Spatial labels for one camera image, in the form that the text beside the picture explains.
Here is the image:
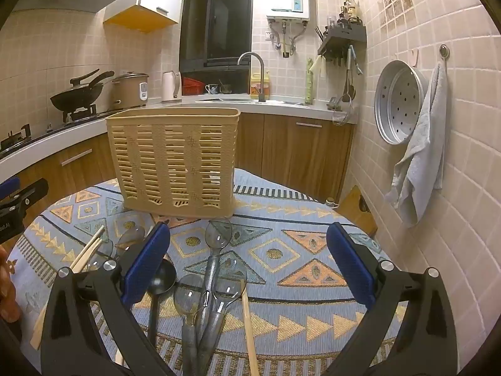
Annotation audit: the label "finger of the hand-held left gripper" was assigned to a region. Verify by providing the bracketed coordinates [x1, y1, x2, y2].
[0, 177, 21, 200]
[7, 179, 49, 209]

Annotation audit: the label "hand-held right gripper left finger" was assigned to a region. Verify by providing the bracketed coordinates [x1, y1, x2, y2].
[41, 222, 177, 376]

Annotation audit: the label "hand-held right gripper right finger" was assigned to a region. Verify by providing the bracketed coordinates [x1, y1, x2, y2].
[326, 222, 460, 376]

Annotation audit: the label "person's left hand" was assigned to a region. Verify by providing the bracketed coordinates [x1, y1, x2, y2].
[0, 245, 23, 322]

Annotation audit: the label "black plastic spoon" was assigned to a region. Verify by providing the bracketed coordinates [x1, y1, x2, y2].
[147, 258, 178, 346]

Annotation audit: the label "wooden cutting board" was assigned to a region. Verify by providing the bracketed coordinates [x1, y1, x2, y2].
[337, 185, 379, 238]

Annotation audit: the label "black gas stove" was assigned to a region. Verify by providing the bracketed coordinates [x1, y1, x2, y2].
[0, 104, 98, 159]

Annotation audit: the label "wooden base cabinets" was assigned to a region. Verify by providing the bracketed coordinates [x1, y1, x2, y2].
[0, 112, 355, 209]

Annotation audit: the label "beige rice cooker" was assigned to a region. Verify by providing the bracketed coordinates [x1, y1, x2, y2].
[111, 72, 150, 110]

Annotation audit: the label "grey hanging towel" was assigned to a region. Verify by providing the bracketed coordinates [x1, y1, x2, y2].
[384, 65, 448, 228]

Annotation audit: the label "white electric kettle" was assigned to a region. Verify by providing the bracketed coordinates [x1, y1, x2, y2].
[161, 70, 183, 104]

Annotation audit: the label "white kitchen countertop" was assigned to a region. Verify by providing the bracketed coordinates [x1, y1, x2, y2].
[0, 96, 359, 181]

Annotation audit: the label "green cylindrical holder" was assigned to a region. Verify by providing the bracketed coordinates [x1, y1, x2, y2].
[305, 58, 317, 106]

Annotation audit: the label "red plastic basket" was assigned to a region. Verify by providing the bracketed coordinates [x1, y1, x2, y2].
[182, 78, 206, 96]

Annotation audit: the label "yellow detergent bottle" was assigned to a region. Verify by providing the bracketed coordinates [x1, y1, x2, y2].
[250, 66, 272, 97]

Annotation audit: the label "steel kitchen faucet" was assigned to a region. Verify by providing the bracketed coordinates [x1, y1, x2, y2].
[237, 52, 267, 103]

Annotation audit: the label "blue handled utensil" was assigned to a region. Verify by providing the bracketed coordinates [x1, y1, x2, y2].
[348, 45, 363, 76]

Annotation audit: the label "black wall spice rack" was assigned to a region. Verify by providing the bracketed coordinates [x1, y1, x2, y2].
[317, 23, 368, 67]

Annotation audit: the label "grey water heater hoses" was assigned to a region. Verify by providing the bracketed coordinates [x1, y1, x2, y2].
[270, 19, 307, 58]

